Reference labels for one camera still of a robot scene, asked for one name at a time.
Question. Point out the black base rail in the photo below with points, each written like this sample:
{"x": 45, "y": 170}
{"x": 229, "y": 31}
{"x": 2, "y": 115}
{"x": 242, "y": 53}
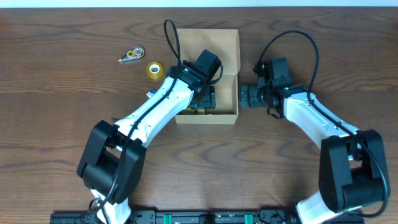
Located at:
{"x": 206, "y": 217}

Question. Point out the blue white eraser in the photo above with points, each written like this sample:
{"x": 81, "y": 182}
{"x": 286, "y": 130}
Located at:
{"x": 151, "y": 93}

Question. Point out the yellow sticky note pad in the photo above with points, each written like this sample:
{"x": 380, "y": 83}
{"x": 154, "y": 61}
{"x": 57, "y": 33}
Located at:
{"x": 193, "y": 111}

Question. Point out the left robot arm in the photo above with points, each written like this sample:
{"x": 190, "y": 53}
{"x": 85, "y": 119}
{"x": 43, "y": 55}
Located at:
{"x": 112, "y": 161}

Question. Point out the yellow tape roll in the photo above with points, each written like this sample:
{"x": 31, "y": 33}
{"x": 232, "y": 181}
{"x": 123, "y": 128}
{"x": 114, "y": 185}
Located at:
{"x": 155, "y": 70}

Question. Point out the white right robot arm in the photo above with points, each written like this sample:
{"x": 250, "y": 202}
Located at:
{"x": 353, "y": 178}

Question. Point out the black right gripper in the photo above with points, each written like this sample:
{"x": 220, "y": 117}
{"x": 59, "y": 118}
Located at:
{"x": 249, "y": 96}

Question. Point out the brown cardboard box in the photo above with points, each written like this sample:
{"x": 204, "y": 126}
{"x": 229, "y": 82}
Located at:
{"x": 224, "y": 43}

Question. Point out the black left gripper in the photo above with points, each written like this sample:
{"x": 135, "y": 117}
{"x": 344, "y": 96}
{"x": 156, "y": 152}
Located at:
{"x": 206, "y": 99}

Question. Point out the correction tape dispenser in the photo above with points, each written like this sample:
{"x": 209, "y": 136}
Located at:
{"x": 132, "y": 54}

